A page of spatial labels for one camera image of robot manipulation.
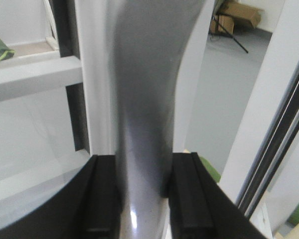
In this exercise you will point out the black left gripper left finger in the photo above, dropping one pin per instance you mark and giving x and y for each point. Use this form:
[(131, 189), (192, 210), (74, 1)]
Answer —
[(88, 207)]

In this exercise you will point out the grey metal door handle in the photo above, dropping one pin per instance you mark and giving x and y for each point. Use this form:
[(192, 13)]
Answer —
[(149, 41)]

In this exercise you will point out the cardboard boxes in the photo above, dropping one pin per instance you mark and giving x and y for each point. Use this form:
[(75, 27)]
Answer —
[(229, 14)]

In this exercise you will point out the green cloth bag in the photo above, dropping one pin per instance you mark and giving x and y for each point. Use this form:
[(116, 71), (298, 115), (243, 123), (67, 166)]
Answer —
[(210, 169)]

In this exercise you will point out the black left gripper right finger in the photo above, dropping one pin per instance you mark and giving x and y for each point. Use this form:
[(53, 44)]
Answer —
[(199, 209)]

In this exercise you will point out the white framed sliding glass door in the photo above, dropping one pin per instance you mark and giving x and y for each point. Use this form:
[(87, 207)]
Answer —
[(56, 114)]

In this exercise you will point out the black tripod leg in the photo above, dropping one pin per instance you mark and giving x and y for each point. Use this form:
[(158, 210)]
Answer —
[(229, 34)]

